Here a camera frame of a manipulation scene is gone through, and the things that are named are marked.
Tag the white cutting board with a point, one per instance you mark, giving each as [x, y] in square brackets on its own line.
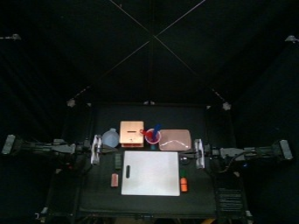
[151, 172]

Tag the red utensil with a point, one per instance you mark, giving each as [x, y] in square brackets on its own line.
[145, 133]

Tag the grey bowl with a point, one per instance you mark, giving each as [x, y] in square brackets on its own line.
[110, 138]

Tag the pink square tray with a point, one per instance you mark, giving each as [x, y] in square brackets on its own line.
[176, 140]

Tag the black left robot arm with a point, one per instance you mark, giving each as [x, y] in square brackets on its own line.
[43, 148]

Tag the small metal frame clamp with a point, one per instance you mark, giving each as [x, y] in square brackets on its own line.
[226, 106]
[15, 37]
[71, 102]
[292, 38]

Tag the wooden red drawer box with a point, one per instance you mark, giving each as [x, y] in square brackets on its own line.
[131, 133]

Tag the blue utensil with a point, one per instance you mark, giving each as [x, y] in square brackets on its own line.
[157, 130]

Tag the toy orange carrot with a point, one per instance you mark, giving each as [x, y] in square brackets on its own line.
[184, 183]

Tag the toy salmon piece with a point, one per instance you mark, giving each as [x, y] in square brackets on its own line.
[114, 180]

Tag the black panel with white text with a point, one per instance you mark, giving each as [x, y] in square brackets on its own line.
[230, 200]

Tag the red plastic cup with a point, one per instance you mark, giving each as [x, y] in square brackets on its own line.
[153, 139]

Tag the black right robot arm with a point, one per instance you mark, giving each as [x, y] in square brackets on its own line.
[249, 151]

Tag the small metal measuring cup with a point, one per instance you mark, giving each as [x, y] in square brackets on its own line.
[185, 160]

